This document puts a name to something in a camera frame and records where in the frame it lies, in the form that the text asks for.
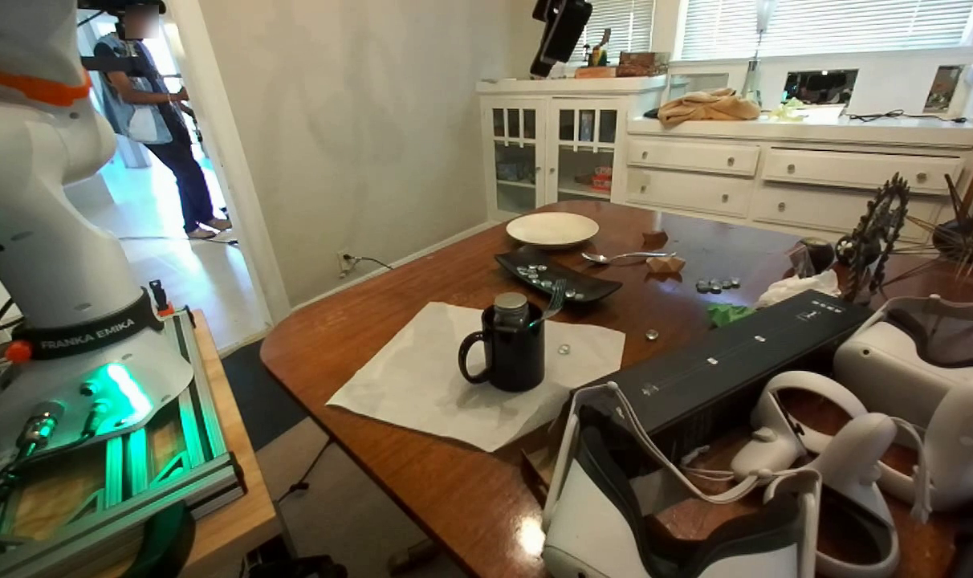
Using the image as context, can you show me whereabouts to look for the black sprocket ornament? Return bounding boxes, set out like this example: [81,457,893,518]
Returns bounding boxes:
[831,173,915,304]

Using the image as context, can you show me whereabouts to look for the white window blind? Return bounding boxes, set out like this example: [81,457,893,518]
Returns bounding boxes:
[680,0,754,60]
[583,0,657,63]
[773,0,973,58]

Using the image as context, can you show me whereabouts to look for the white VR controller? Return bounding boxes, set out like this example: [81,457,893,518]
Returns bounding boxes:
[731,369,904,578]

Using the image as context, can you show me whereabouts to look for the dark rectangular panel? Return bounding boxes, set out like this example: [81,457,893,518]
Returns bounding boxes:
[781,66,863,109]

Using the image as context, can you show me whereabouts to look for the white crumpled tissue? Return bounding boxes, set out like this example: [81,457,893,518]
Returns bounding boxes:
[754,266,846,313]

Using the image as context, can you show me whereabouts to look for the long black box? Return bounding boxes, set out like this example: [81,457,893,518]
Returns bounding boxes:
[579,288,877,442]

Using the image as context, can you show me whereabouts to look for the metal spoon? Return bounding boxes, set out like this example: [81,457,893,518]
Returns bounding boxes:
[579,247,657,268]

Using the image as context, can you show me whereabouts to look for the white drawer dresser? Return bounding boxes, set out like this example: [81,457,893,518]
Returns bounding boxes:
[619,111,973,245]

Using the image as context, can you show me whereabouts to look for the small wooden block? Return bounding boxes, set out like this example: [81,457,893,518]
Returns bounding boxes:
[642,251,686,281]

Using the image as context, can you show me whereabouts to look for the black rectangular plate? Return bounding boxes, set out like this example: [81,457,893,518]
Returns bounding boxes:
[492,251,626,319]

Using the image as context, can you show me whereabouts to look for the tan cloth basket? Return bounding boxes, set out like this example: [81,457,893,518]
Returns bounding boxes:
[654,85,765,132]

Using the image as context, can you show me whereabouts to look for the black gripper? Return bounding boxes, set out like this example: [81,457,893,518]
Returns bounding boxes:
[527,0,596,80]

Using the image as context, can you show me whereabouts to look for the white shallow bowl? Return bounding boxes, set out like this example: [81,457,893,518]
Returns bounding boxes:
[504,208,604,253]

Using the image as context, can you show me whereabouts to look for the dark upright frame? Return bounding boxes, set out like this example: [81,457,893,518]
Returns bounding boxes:
[920,60,966,119]

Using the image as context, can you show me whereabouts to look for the small potted plant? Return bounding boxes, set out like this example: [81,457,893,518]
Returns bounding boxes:
[579,29,619,76]

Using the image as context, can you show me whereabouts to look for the white paper sheet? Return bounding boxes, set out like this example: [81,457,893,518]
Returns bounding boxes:
[325,298,628,457]

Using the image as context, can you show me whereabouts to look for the white VR headset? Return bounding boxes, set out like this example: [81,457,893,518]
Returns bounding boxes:
[831,296,973,429]
[542,382,817,578]

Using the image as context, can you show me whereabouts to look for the aluminium base frame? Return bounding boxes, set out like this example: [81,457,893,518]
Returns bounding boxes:
[0,304,243,578]

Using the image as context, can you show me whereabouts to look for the person in blue jeans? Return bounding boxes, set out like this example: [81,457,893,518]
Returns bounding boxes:
[91,8,234,245]

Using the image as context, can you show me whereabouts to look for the white glass-door cabinet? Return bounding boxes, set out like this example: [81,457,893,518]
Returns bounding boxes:
[475,73,670,222]

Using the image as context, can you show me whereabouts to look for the black mug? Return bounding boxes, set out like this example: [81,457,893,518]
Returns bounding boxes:
[457,292,550,396]

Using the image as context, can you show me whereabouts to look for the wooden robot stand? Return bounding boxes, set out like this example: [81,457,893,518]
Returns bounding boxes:
[176,312,285,578]

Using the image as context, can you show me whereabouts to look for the green packet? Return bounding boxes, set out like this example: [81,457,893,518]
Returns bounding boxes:
[705,300,756,329]

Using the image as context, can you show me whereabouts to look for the small brown box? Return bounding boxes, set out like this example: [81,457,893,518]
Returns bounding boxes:
[614,49,660,80]

